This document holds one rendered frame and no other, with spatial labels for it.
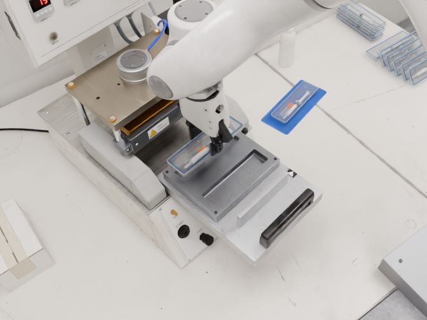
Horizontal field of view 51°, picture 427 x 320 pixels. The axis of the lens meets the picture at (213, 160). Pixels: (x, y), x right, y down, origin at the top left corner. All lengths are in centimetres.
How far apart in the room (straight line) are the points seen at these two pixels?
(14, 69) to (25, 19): 61
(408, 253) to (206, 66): 70
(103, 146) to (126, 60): 20
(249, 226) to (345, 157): 50
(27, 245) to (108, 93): 42
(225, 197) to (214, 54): 38
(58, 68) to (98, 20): 58
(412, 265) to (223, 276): 43
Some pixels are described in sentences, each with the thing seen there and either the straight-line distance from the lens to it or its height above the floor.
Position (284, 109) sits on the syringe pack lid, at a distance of 141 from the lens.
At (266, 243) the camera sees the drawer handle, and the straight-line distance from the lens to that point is 89.
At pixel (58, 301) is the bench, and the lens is 118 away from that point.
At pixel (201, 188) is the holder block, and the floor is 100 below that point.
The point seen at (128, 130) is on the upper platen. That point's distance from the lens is 100.
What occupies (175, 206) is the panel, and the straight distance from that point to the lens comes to 105.
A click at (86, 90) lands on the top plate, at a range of 103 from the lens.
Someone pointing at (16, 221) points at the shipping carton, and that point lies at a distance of 122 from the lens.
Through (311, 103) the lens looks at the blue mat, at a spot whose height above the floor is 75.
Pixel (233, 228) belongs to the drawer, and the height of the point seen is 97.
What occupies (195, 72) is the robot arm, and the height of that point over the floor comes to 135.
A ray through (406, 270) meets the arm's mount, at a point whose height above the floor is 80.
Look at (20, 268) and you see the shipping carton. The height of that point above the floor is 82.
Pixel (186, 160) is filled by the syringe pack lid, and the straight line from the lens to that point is 95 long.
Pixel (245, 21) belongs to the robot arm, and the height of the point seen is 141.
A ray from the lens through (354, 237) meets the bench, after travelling 120.
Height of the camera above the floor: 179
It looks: 53 degrees down
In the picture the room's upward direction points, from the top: 5 degrees counter-clockwise
